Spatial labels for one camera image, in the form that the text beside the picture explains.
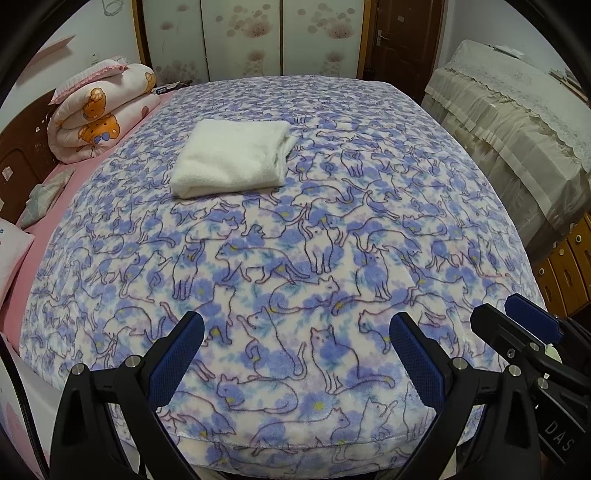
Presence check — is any pink bed sheet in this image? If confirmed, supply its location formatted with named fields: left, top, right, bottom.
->
left=0, top=90, right=178, bottom=342

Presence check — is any grey cloth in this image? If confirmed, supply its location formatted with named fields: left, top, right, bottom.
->
left=21, top=168, right=75, bottom=229

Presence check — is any black cable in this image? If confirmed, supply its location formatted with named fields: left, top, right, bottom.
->
left=7, top=344, right=44, bottom=469

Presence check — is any white fuzzy cardigan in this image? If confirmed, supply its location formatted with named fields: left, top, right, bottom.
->
left=170, top=119, right=298, bottom=199

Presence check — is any white pillow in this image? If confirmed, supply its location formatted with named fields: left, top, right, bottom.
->
left=0, top=217, right=35, bottom=305

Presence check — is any rolled bear print quilt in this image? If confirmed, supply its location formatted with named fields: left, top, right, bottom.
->
left=48, top=58, right=160, bottom=163

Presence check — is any floral door wardrobe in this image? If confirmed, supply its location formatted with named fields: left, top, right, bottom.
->
left=131, top=0, right=372, bottom=86

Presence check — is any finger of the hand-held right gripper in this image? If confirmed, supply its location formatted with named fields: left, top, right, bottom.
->
left=471, top=304, right=548, bottom=366
left=505, top=294, right=578, bottom=346

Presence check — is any wooden drawer cabinet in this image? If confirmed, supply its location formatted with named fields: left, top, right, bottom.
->
left=533, top=222, right=591, bottom=319

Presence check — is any brown wooden door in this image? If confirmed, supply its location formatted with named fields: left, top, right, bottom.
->
left=369, top=0, right=444, bottom=90

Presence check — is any wooden headboard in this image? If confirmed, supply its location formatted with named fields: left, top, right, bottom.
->
left=0, top=90, right=61, bottom=224

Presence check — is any lace-covered beige furniture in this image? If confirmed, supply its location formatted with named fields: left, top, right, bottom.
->
left=422, top=39, right=591, bottom=252

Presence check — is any pink wall shelf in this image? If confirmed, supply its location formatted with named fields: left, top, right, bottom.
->
left=39, top=36, right=75, bottom=54

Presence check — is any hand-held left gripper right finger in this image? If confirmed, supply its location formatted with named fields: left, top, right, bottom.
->
left=390, top=313, right=541, bottom=480

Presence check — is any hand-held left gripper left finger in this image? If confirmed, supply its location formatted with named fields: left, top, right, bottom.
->
left=48, top=311, right=205, bottom=480

